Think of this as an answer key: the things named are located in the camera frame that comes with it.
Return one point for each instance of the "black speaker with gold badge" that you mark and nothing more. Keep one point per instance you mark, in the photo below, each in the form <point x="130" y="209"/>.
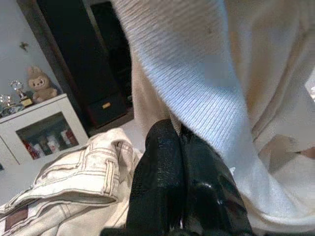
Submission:
<point x="81" y="61"/>

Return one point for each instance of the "beige plush bear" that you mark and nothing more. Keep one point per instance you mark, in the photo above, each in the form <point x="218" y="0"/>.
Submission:
<point x="40" y="86"/>

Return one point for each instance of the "white glass-door cabinet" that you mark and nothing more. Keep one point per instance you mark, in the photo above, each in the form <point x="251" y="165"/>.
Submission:
<point x="61" y="105"/>

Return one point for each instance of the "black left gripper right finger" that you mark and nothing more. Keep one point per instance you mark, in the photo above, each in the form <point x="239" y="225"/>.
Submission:
<point x="211" y="196"/>

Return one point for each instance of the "white printed sweatshirt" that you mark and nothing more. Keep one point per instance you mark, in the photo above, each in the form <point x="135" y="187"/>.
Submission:
<point x="197" y="86"/>

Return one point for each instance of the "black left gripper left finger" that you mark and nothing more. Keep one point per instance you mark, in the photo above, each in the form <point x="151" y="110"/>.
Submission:
<point x="157" y="177"/>

